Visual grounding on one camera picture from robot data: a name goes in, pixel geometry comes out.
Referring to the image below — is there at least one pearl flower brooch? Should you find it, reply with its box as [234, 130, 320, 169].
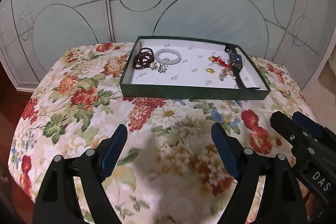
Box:
[219, 67, 236, 81]

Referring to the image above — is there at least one red knot gold charm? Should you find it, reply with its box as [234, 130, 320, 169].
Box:
[209, 56, 231, 69]

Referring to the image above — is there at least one floral embroidered stool cushion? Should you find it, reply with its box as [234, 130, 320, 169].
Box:
[7, 43, 313, 223]

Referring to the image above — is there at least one frosted glass sliding wardrobe door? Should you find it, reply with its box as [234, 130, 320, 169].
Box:
[1, 0, 335, 90]

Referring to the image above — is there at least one white jade bangle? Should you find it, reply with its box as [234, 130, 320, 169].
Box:
[155, 48, 182, 65]

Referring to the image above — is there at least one dark red bead bracelet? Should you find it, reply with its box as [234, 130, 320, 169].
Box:
[132, 47, 156, 71]

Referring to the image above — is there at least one silver rhinestone brooch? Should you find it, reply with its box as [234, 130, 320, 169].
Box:
[157, 63, 168, 73]

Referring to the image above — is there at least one green jewelry tray box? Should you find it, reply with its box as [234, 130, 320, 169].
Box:
[120, 36, 270, 100]

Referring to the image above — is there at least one black smart watch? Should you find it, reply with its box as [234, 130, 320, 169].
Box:
[225, 45, 259, 90]

